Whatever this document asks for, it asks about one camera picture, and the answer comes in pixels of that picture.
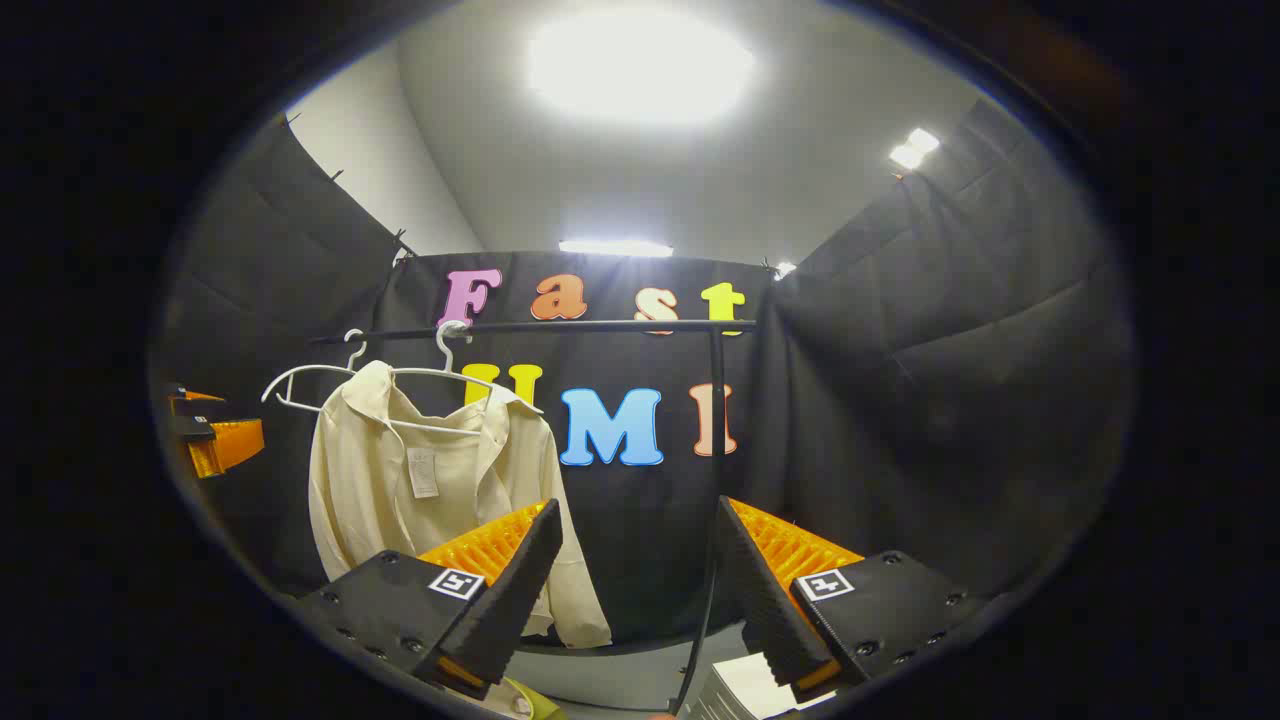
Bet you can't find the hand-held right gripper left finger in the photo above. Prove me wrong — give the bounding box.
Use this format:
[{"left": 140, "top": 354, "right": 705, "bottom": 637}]
[{"left": 298, "top": 498, "right": 564, "bottom": 701}]

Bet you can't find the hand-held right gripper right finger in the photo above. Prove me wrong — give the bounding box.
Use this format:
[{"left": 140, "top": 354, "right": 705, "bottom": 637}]
[{"left": 714, "top": 495, "right": 989, "bottom": 703}]

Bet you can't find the round cream laundry hamper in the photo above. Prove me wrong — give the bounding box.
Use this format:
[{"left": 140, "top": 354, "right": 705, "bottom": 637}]
[{"left": 495, "top": 678, "right": 573, "bottom": 720}]

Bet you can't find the cream collared shirt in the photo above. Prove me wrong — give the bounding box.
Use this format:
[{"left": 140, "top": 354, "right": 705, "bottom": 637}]
[{"left": 308, "top": 360, "right": 613, "bottom": 649}]

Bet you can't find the white clothes hanger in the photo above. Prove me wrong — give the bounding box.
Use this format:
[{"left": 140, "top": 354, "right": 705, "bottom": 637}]
[
  {"left": 262, "top": 330, "right": 373, "bottom": 413},
  {"left": 385, "top": 320, "right": 546, "bottom": 436}
]

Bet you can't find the black metal clothes rack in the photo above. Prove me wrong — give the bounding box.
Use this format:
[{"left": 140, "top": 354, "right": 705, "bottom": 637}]
[{"left": 310, "top": 318, "right": 759, "bottom": 713}]

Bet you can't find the white ribbed object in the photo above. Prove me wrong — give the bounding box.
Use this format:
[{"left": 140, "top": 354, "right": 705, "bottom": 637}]
[{"left": 688, "top": 652, "right": 836, "bottom": 720}]

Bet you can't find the long strip ceiling light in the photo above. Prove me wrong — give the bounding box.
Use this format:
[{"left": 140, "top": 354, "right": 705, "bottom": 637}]
[{"left": 558, "top": 239, "right": 674, "bottom": 258}]

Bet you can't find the small ceiling light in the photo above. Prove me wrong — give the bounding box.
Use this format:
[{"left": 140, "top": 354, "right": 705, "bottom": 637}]
[{"left": 888, "top": 127, "right": 942, "bottom": 171}]

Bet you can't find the large round ceiling light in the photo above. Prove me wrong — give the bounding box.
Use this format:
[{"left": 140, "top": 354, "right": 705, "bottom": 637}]
[{"left": 525, "top": 8, "right": 756, "bottom": 126}]

